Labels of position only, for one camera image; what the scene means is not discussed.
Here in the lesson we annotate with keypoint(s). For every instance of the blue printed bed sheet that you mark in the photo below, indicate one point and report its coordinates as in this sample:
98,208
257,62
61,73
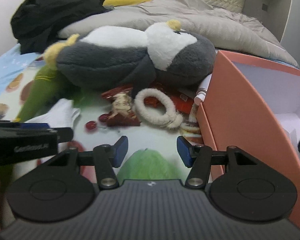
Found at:
5,67

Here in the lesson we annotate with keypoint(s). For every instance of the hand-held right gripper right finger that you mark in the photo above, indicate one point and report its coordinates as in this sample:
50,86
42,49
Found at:
183,152

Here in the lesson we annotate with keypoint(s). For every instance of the orange cardboard box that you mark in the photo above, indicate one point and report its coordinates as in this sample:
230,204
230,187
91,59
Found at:
240,110

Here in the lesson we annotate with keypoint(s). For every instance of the black clothing pile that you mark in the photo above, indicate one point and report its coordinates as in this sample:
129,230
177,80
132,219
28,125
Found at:
55,15

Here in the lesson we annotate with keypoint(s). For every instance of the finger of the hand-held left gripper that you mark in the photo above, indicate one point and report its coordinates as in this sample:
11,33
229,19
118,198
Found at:
35,125
63,135

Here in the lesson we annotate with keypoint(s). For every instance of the grey duvet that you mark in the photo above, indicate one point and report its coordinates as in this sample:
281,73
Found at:
227,27

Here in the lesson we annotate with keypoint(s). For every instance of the grey penguin plush toy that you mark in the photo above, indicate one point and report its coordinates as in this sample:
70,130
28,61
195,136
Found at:
130,60

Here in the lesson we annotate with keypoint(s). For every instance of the red packet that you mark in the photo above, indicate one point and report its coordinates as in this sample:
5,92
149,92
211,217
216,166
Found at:
182,102

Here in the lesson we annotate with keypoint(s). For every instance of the small beige doll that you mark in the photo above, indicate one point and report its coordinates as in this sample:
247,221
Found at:
121,107

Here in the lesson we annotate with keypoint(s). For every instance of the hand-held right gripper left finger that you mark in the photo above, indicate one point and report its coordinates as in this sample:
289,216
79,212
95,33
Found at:
120,152

